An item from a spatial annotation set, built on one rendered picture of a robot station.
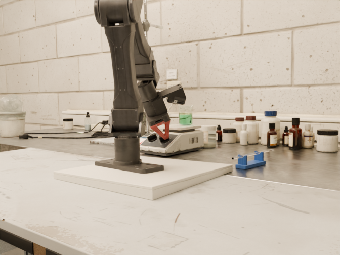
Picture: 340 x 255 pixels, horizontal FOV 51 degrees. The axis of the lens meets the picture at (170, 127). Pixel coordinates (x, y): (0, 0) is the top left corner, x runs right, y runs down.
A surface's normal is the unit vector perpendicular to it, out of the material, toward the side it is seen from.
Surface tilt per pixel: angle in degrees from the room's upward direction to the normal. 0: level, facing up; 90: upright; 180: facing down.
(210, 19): 90
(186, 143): 90
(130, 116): 103
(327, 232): 0
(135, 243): 0
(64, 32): 90
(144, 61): 140
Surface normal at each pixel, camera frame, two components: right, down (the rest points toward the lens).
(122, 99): -0.15, 0.32
